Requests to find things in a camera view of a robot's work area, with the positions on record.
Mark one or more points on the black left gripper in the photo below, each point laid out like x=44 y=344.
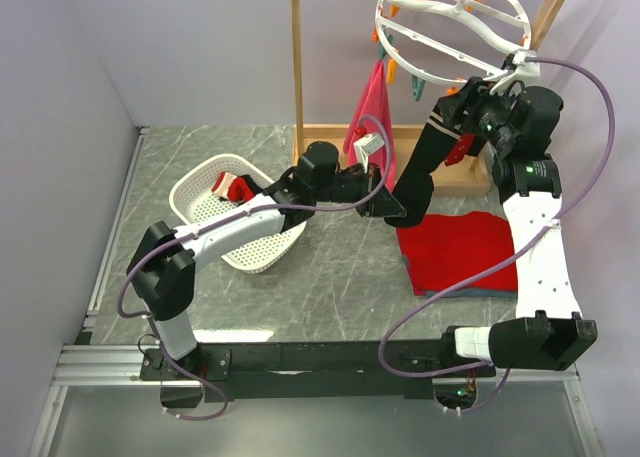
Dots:
x=384 y=205

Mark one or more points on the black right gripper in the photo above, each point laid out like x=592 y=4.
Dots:
x=474 y=95

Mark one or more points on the red white patterned sock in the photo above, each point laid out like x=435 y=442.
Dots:
x=233 y=188

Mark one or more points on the black sock with stripes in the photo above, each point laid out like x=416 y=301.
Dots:
x=415 y=186

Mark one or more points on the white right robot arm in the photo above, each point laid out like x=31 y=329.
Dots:
x=548 y=331

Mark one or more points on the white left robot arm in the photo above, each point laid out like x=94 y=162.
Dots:
x=164 y=267

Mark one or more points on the white round clip hanger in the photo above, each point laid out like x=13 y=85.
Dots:
x=442 y=42

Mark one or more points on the red folded towel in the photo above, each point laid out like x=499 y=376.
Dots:
x=444 y=250

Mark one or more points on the pink hanging towel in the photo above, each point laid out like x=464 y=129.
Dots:
x=374 y=102

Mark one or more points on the grey folded towel underneath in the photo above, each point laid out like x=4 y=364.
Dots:
x=467 y=292

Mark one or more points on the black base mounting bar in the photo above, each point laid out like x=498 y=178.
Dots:
x=308 y=369

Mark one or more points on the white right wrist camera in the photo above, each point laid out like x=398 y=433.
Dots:
x=518 y=66

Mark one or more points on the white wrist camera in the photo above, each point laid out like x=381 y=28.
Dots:
x=366 y=145
x=518 y=66

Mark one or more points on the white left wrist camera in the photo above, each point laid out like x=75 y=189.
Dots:
x=366 y=145

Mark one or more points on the wooden hanging rack frame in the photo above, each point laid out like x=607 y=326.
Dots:
x=316 y=156

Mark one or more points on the aluminium frame rail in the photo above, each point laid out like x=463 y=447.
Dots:
x=99 y=366

